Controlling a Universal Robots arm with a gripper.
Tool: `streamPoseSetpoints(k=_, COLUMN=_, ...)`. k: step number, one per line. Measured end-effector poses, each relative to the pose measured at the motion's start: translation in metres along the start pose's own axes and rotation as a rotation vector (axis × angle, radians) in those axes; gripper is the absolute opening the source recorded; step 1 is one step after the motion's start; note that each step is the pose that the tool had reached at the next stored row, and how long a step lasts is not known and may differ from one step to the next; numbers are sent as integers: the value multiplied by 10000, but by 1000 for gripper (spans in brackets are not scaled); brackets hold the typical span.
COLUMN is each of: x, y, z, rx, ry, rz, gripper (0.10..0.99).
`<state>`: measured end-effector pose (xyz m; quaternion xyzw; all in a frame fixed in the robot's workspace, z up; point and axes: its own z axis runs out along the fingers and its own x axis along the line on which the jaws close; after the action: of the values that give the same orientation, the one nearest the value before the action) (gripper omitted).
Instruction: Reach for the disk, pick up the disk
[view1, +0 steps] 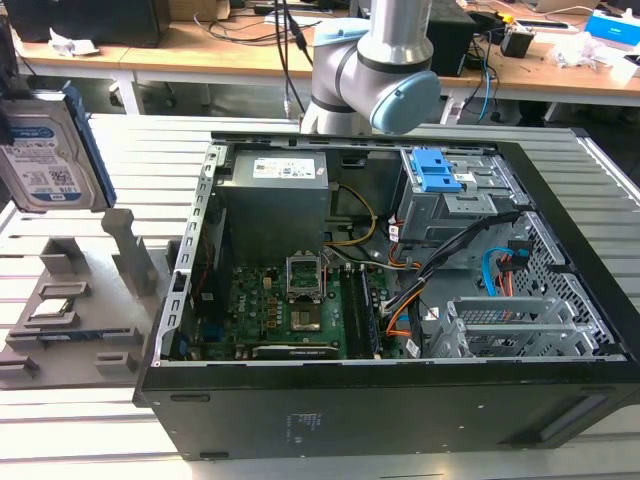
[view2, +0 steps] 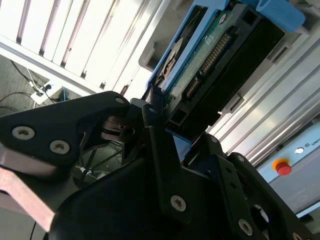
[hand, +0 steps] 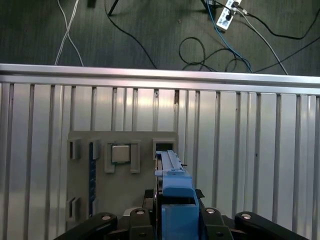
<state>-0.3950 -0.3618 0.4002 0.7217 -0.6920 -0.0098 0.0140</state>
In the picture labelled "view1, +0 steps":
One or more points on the grey metal disk bay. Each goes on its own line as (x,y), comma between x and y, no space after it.
(500,330)

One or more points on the small black box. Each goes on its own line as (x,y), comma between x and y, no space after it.
(515,44)

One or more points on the green motherboard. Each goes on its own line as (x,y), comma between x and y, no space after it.
(250,300)

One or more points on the black RAM slot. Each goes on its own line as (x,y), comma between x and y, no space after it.
(351,315)
(370,315)

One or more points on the black graphics card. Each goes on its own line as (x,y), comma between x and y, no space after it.
(295,351)

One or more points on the wooden desk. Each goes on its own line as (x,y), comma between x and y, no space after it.
(550,80)
(200,55)

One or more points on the blue plastic bay latch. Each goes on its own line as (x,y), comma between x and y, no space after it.
(430,170)

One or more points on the black computer tower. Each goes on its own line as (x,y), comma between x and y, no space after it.
(450,40)

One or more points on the large black box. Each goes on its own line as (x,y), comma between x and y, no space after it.
(100,20)

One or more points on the grey metal drive cage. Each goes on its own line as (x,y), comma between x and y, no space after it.
(430,215)

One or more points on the grey power supply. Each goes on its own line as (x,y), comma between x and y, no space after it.
(272,210)

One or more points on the silver CPU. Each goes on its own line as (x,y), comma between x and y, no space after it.
(50,309)

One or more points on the clear plastic bags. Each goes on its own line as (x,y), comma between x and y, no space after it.
(580,52)

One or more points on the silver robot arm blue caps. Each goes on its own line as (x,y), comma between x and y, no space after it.
(380,60)

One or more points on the RAM stick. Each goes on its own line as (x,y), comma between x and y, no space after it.
(70,337)

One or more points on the white power strip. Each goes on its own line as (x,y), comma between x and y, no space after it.
(452,112)

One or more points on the blue and white box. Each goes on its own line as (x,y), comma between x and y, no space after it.
(612,30)

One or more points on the black open PC case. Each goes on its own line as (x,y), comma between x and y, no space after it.
(350,415)

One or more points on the hard disk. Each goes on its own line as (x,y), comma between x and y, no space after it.
(45,160)

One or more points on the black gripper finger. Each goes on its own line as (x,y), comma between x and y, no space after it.
(4,130)

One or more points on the crumpled white paper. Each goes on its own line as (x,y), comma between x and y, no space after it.
(70,45)

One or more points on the grey parts rack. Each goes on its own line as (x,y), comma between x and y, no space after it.
(100,310)

